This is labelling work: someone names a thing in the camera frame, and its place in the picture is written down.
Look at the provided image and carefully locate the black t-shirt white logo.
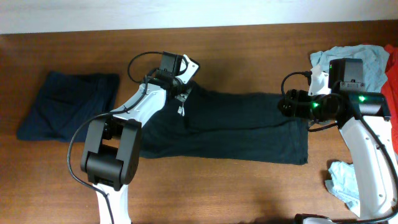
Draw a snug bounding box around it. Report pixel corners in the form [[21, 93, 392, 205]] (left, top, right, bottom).
[[140, 83, 308, 165]]

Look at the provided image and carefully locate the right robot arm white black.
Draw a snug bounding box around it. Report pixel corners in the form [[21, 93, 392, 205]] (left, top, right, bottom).
[[278, 58, 397, 223]]

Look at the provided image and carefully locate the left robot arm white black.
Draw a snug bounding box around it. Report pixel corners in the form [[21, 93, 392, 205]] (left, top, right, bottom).
[[80, 52, 200, 223]]

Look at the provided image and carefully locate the light grey-blue t-shirt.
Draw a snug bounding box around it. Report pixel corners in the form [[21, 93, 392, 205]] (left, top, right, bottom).
[[308, 56, 397, 220]]

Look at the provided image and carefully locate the red garment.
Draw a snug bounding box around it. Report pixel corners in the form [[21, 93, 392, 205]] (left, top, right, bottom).
[[362, 43, 398, 153]]

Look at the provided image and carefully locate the folded navy blue garment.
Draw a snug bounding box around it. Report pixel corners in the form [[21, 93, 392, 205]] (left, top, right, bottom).
[[16, 72, 120, 142]]

